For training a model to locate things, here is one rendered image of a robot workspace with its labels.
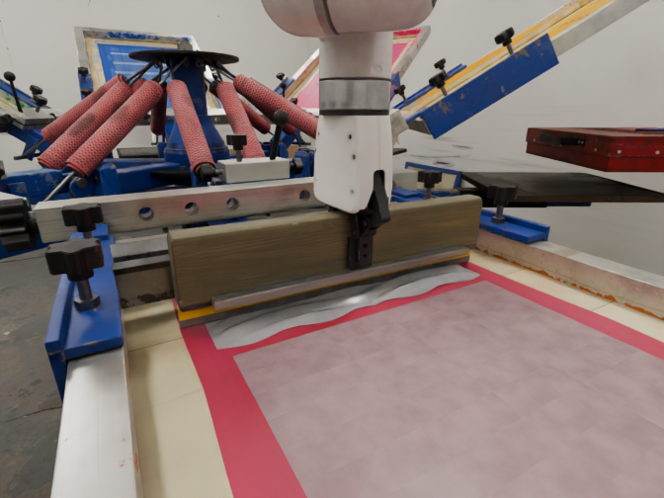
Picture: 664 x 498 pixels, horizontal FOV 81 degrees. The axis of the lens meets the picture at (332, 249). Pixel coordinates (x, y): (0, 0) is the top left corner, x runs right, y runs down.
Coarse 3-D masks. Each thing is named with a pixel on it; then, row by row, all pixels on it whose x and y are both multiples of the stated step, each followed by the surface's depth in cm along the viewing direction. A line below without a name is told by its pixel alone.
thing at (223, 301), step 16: (416, 256) 49; (432, 256) 50; (448, 256) 51; (336, 272) 44; (352, 272) 44; (368, 272) 45; (384, 272) 46; (256, 288) 40; (272, 288) 40; (288, 288) 40; (304, 288) 41; (224, 304) 37; (240, 304) 38
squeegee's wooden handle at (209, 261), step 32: (224, 224) 39; (256, 224) 39; (288, 224) 40; (320, 224) 42; (384, 224) 46; (416, 224) 48; (448, 224) 51; (192, 256) 36; (224, 256) 37; (256, 256) 39; (288, 256) 41; (320, 256) 43; (384, 256) 47; (192, 288) 37; (224, 288) 38
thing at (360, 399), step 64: (384, 320) 42; (256, 384) 32; (320, 384) 32; (384, 384) 32; (448, 384) 32; (256, 448) 26; (320, 448) 26; (384, 448) 26; (448, 448) 26; (512, 448) 26
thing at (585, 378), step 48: (480, 288) 49; (528, 288) 49; (432, 336) 39; (480, 336) 39; (528, 336) 39; (576, 336) 39; (624, 336) 39; (528, 384) 32; (576, 384) 32; (624, 384) 32; (576, 432) 27; (624, 432) 27; (624, 480) 24
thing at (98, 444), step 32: (512, 256) 57; (544, 256) 52; (576, 256) 50; (608, 288) 46; (640, 288) 43; (96, 352) 30; (96, 384) 27; (128, 384) 29; (64, 416) 24; (96, 416) 24; (128, 416) 24; (64, 448) 22; (96, 448) 22; (128, 448) 22; (64, 480) 20; (96, 480) 20; (128, 480) 20
